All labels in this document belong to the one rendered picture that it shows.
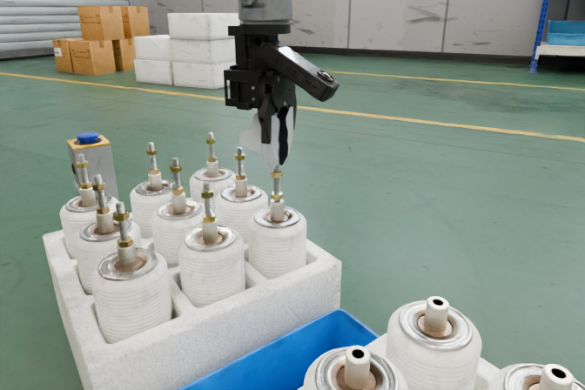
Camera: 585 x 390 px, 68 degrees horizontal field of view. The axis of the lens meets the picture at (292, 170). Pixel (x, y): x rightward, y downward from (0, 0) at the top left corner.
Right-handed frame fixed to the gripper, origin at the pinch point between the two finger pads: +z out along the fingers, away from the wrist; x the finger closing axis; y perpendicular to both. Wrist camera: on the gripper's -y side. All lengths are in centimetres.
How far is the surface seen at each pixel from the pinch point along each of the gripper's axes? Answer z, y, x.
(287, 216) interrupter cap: 9.8, -0.7, -1.1
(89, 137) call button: 2.3, 44.0, -2.2
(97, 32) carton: -2, 314, -247
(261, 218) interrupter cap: 9.5, 2.4, 2.1
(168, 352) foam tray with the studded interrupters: 19.4, 4.8, 23.0
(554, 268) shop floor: 35, -47, -48
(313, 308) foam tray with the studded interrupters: 23.6, -6.9, 2.3
